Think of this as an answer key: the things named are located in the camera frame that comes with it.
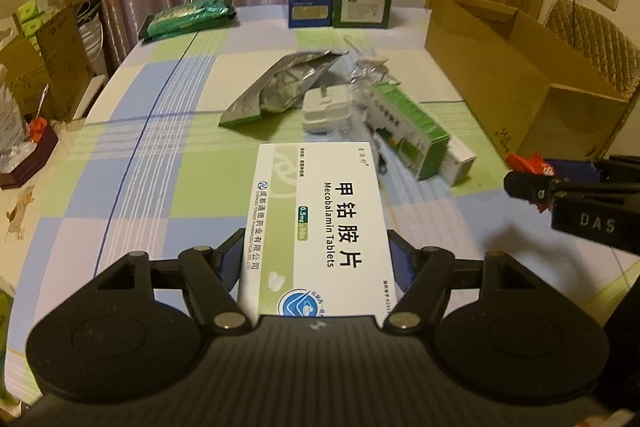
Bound small white and red box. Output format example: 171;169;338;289
440;142;476;186

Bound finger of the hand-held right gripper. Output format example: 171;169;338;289
503;170;571;208
545;158;612;188

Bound checked cloth desktop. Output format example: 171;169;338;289
0;4;640;408

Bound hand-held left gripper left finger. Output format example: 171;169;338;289
95;229;252;333

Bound white power adapter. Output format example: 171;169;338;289
302;88;357;134

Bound green snack packet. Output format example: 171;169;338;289
138;0;236;44

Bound clear plastic wrapper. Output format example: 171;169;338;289
342;36;402;110

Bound brown cardboard storage box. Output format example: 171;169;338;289
0;0;109;124

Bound dark brown wooden box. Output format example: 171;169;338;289
0;122;60;191

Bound clear plastic bag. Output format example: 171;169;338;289
0;79;30;170

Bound green packets in storage box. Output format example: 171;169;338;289
17;0;68;54

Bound silver foil bag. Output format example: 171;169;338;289
219;49;351;128

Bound green and white medicine box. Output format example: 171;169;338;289
372;83;451;182

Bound black power cable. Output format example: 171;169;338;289
572;0;589;50

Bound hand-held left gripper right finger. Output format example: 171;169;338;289
382;229;540;333

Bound red snack packet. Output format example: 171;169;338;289
506;152;557;214

